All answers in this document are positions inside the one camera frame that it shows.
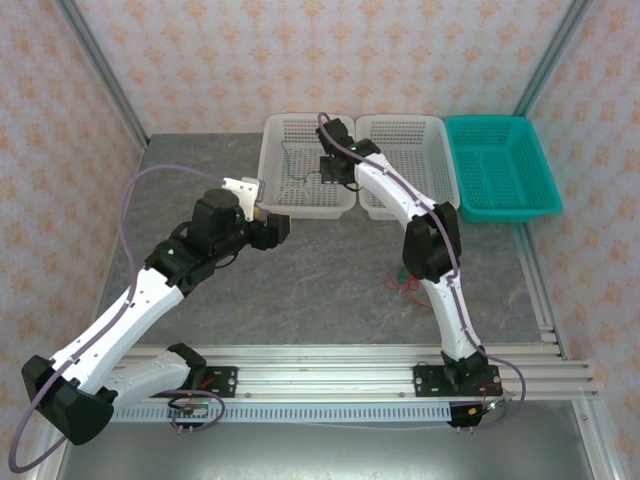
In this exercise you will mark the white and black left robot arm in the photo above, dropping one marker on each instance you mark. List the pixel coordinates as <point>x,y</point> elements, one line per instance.
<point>100,340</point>

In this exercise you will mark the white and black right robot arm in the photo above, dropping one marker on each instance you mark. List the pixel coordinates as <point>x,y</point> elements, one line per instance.
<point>450,310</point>

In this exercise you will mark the white perforated plastic basket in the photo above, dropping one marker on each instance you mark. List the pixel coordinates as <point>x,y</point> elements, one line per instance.
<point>380,202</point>
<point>270,150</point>

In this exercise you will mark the teal perforated plastic basket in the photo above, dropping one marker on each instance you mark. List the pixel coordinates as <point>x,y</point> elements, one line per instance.
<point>500,210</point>

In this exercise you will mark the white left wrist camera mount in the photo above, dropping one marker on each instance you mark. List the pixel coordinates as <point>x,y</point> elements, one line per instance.
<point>245,192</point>

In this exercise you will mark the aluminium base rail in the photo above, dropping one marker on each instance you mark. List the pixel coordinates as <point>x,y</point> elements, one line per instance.
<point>325,370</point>

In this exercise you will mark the aluminium frame post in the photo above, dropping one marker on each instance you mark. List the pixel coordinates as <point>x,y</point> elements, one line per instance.
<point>550,60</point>
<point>100,75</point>

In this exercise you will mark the aluminium table side rail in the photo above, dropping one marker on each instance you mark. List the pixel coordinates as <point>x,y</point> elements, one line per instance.
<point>537,290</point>

